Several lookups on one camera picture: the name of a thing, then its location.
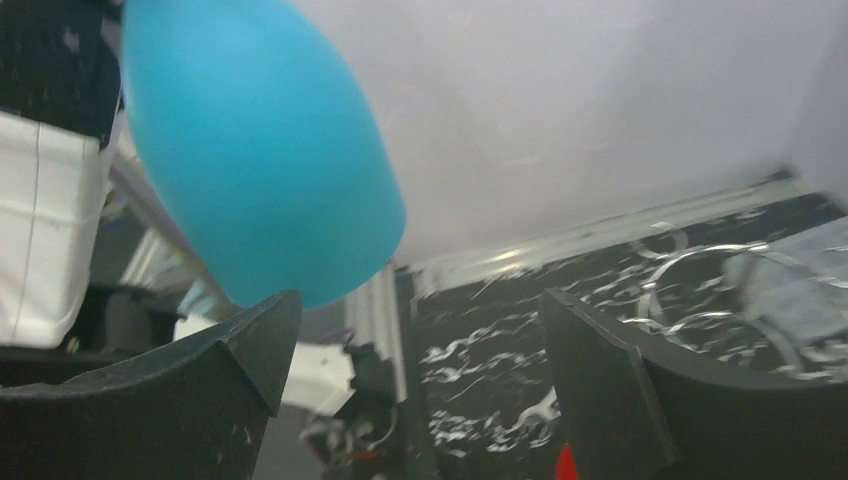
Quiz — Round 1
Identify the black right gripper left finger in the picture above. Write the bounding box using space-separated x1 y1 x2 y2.
1 291 302 479

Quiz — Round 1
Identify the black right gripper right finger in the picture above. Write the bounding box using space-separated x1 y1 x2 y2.
539 290 847 479

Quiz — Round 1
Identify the blue plastic goblet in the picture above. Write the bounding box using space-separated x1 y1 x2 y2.
121 1 406 308

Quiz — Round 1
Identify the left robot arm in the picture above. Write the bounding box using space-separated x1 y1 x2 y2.
1 1 395 479

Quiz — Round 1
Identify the red plastic goblet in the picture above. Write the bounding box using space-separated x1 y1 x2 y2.
555 444 578 480

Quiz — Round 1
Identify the clear plastic organizer box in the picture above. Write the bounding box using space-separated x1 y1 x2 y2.
723 217 847 347

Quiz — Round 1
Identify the silver wire glass rack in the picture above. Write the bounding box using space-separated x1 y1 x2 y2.
626 228 847 383

